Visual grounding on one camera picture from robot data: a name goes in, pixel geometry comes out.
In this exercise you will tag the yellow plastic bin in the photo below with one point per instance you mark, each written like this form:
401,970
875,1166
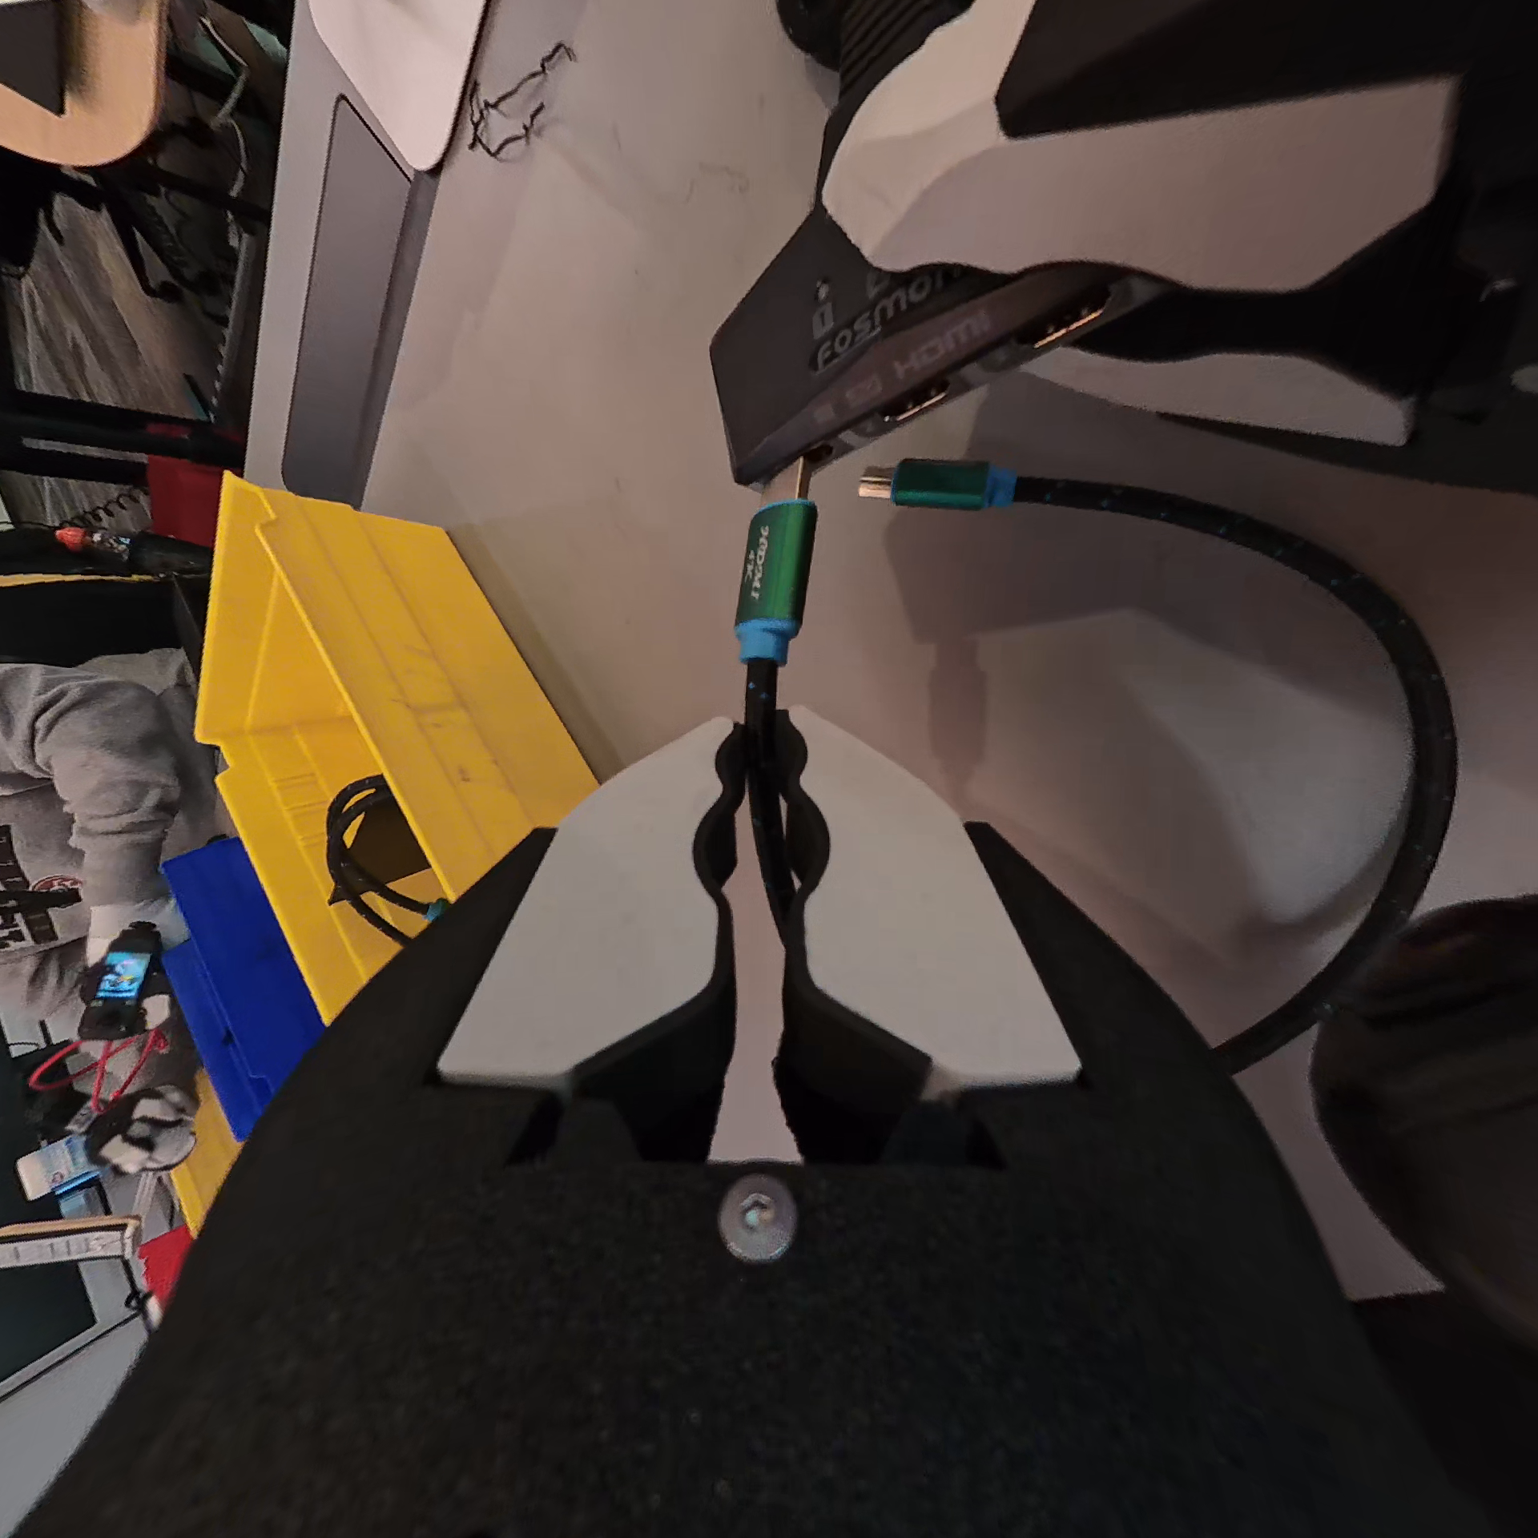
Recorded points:
385,624

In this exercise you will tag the person's black trousers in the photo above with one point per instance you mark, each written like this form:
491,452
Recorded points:
1441,1080

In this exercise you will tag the black and silver switch box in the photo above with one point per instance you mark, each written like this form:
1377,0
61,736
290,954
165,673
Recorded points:
780,348

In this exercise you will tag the blue plastic bin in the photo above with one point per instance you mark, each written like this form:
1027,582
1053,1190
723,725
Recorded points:
240,961

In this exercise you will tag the stacked yellow plastic bins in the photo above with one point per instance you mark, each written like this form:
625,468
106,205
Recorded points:
211,1164

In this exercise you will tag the red floor bin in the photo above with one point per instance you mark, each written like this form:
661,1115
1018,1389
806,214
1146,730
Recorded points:
180,498

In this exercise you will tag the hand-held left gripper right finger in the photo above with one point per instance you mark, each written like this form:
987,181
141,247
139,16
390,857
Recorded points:
949,948

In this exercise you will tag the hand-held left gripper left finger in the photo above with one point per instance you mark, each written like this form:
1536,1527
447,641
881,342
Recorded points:
601,948

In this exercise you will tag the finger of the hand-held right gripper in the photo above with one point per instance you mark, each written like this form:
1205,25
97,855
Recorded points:
1298,414
1141,203

